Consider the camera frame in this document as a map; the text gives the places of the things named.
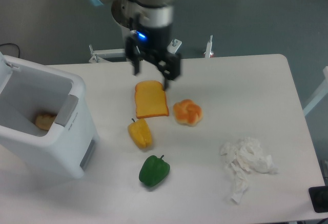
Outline white trash can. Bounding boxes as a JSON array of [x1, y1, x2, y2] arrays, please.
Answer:
[[1, 55, 99, 178]]

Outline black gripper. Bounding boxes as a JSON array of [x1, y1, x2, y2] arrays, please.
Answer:
[[125, 25, 181, 90]]

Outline white clamp post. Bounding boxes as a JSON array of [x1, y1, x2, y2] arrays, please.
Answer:
[[204, 35, 214, 58]]

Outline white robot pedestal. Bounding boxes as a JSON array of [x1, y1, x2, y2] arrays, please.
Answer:
[[89, 39, 182, 63]]

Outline yellow bell pepper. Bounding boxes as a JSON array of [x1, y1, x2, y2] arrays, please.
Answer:
[[128, 118, 153, 149]]

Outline bread roll inside can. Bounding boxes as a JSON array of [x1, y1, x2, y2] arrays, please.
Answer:
[[34, 114, 56, 131]]

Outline green bell pepper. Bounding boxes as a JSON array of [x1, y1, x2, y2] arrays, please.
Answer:
[[139, 155, 171, 188]]

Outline knotted bread roll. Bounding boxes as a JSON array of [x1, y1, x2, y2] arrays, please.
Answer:
[[173, 99, 203, 126]]

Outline orange toast slice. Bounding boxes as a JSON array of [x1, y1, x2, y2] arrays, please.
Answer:
[[134, 80, 169, 119]]

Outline white table leg frame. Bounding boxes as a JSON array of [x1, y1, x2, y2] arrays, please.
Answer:
[[303, 66, 327, 116]]

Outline crumpled white tissue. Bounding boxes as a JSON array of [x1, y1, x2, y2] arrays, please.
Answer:
[[220, 137, 278, 204]]

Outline black device at edge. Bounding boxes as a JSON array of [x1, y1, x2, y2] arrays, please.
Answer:
[[309, 186, 327, 213]]

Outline black floor cable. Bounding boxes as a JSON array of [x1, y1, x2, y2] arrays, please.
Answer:
[[0, 43, 21, 58]]

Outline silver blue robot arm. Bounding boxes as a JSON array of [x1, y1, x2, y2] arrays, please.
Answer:
[[99, 0, 181, 89]]

